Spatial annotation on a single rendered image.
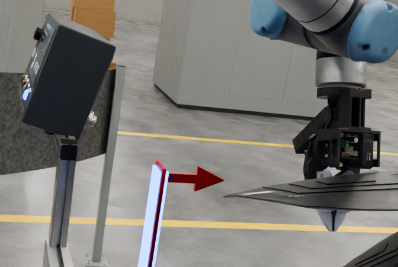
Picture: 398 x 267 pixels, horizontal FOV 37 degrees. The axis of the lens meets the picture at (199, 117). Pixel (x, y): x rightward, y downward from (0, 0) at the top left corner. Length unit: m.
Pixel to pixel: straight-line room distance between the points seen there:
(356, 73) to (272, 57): 6.19
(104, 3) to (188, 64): 2.28
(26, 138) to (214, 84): 4.67
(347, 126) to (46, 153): 1.77
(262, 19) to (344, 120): 0.19
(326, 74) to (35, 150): 1.71
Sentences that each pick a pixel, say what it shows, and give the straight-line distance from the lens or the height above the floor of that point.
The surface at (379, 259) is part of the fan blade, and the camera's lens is 0.86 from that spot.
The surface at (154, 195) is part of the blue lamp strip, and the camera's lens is 0.53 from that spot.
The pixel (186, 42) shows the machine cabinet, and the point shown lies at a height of 0.77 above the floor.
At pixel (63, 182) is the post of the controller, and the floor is 0.98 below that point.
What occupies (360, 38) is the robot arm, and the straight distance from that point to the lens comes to 0.71.
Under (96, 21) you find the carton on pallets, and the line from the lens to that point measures 8.61.
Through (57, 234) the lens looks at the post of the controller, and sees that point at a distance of 1.11.
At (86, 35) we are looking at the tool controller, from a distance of 1.07.
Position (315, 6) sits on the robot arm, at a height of 1.35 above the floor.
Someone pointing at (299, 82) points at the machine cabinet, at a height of 0.47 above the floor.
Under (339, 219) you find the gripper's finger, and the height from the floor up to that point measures 1.05.
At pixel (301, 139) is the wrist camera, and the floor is 1.14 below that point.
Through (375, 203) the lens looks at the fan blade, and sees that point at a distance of 0.56.
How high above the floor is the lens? 1.35
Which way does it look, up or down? 12 degrees down
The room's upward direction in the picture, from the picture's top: 9 degrees clockwise
